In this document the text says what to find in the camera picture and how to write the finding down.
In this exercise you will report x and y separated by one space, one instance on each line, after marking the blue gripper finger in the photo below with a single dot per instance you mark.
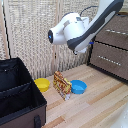
90 42

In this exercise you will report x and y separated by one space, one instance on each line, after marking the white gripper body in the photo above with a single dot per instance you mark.
80 50

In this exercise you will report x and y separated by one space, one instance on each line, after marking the orange patterned snack box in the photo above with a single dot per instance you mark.
62 85

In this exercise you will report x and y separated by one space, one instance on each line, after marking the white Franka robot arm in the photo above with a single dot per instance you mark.
83 25

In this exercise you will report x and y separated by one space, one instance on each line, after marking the blue bowl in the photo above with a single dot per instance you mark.
78 86

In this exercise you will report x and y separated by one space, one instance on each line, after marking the yellow bowl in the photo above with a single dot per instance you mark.
42 84

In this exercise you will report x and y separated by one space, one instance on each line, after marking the black fabric storage box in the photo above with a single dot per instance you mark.
16 96

